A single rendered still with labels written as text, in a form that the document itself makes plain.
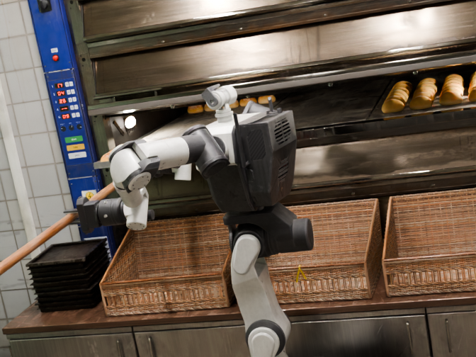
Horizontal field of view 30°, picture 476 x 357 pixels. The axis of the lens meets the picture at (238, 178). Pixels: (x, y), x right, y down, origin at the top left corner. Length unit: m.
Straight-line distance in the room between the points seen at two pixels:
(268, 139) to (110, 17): 1.40
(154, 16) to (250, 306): 1.45
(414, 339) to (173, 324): 0.97
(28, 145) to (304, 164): 1.33
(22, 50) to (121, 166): 1.69
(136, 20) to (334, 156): 1.06
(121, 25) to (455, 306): 1.86
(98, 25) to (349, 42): 1.13
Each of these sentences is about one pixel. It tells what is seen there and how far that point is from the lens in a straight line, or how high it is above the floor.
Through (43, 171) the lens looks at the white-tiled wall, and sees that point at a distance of 4.33.
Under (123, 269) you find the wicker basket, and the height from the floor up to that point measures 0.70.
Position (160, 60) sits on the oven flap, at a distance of 4.00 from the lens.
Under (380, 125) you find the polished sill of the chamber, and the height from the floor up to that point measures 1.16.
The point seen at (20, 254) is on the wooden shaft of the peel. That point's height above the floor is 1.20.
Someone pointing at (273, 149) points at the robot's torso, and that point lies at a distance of 2.88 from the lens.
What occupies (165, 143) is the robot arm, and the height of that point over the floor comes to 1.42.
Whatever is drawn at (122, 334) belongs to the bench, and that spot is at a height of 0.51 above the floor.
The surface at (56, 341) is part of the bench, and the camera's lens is 3.95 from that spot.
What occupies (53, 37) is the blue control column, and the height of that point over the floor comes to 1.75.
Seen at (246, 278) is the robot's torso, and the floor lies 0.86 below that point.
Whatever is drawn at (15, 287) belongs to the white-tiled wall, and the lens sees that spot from 4.60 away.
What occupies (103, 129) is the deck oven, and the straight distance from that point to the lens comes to 4.15.
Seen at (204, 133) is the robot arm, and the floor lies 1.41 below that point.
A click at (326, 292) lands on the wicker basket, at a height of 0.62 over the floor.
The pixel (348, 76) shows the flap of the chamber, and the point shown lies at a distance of 3.65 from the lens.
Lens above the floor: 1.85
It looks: 12 degrees down
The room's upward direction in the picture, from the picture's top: 10 degrees counter-clockwise
